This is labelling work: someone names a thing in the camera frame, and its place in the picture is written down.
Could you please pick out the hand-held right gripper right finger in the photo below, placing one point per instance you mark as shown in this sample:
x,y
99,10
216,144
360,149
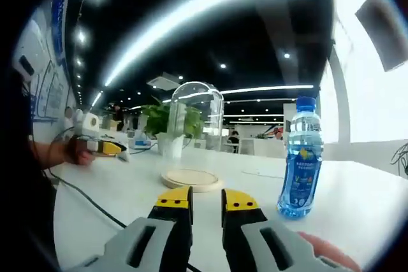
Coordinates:
x,y
255,246

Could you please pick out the person in black shirt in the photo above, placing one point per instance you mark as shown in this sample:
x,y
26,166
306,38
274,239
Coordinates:
x,y
22,189

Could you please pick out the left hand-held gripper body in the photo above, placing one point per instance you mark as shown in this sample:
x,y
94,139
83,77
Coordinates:
x,y
90,132

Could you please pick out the person's right hand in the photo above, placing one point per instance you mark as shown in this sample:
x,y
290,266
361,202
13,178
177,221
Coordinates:
x,y
331,254

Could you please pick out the round wooden base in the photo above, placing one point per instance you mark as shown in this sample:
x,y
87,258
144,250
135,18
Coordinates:
x,y
191,180

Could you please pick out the person's left hand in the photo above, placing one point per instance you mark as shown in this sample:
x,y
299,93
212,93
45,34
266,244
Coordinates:
x,y
78,154

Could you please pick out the long ceiling strip light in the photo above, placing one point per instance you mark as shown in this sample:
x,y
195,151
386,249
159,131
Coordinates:
x,y
178,17

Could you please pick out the blue drink bottle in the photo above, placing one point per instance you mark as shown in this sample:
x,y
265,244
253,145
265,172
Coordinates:
x,y
301,170

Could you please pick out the white chest-worn device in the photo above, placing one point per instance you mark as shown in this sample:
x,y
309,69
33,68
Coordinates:
x,y
32,46

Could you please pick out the white plant pot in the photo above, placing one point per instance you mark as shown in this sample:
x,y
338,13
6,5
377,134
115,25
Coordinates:
x,y
170,146

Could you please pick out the ceiling air conditioner unit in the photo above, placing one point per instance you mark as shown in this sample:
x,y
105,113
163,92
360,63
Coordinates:
x,y
164,81

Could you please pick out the white and blue box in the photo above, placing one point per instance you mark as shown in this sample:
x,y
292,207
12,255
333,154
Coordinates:
x,y
142,143

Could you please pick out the green leafy plant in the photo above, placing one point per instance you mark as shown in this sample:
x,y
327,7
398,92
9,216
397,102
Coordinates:
x,y
153,119

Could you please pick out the clear glass dome cover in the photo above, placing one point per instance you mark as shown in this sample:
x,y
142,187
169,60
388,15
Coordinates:
x,y
174,116

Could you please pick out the blue and white wall poster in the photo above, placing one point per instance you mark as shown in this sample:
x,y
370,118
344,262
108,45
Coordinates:
x,y
52,93

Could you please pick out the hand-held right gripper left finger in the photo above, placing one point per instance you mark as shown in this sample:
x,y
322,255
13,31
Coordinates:
x,y
134,246

